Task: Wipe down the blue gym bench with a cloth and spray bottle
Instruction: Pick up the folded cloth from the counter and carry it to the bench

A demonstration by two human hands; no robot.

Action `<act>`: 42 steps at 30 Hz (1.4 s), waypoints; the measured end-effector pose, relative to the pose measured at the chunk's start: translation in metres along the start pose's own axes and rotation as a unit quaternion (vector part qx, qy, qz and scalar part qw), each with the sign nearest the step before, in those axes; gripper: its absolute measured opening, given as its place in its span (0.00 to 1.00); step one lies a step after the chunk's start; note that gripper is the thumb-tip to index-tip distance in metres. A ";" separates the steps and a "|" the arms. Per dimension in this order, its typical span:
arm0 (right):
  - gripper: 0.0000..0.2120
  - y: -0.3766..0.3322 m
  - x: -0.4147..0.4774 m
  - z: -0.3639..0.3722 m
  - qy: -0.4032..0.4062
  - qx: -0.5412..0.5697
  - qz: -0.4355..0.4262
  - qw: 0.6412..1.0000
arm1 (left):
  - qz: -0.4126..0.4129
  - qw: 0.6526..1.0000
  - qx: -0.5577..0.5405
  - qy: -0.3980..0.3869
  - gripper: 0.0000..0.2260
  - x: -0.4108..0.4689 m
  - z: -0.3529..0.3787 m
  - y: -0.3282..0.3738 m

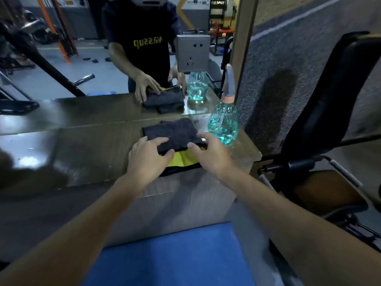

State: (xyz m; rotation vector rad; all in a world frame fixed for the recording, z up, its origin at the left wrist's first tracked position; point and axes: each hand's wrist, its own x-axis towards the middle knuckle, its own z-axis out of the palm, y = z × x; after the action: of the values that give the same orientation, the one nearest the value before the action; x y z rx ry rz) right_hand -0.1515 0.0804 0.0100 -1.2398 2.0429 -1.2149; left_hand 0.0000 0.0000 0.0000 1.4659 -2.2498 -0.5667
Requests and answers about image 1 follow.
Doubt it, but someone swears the black machine seat pad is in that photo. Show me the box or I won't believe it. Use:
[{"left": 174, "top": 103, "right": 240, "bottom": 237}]
[{"left": 285, "top": 169, "right": 369, "bottom": 219}]

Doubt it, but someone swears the person's right forearm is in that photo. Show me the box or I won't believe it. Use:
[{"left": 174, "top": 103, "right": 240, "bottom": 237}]
[{"left": 219, "top": 165, "right": 381, "bottom": 286}]

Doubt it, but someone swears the person's left hand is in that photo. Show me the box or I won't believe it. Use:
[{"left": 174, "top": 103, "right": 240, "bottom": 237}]
[{"left": 123, "top": 136, "right": 175, "bottom": 191}]

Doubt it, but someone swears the wood grain side panel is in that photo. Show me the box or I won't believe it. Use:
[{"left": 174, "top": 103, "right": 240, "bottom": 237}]
[{"left": 231, "top": 0, "right": 260, "bottom": 100}]

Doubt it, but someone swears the wall mirror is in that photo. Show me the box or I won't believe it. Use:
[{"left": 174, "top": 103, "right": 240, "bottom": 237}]
[{"left": 0, "top": 0, "right": 239, "bottom": 136}]

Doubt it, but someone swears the person's left forearm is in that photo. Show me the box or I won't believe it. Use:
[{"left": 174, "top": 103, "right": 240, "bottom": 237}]
[{"left": 0, "top": 174, "right": 145, "bottom": 286}]

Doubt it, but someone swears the grey handle grip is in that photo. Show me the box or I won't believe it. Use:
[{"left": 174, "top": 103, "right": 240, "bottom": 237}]
[
  {"left": 259, "top": 174, "right": 277, "bottom": 193},
  {"left": 329, "top": 159, "right": 364, "bottom": 188}
]

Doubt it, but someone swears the person's right hand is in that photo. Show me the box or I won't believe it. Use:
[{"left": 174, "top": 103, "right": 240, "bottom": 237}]
[{"left": 187, "top": 132, "right": 239, "bottom": 180}]

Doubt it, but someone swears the grey wall socket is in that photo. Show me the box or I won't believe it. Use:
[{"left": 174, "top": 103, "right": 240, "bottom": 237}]
[{"left": 176, "top": 34, "right": 211, "bottom": 72}]

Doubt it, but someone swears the clear blue spray bottle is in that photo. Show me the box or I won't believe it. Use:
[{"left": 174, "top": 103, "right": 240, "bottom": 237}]
[{"left": 207, "top": 64, "right": 240, "bottom": 146}]

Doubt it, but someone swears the grey and yellow cleaning cloth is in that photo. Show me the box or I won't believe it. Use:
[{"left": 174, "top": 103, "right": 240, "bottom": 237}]
[{"left": 142, "top": 117, "right": 208, "bottom": 178}]

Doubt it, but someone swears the blue padded bench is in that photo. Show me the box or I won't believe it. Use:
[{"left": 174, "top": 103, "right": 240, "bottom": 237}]
[{"left": 82, "top": 222, "right": 256, "bottom": 286}]

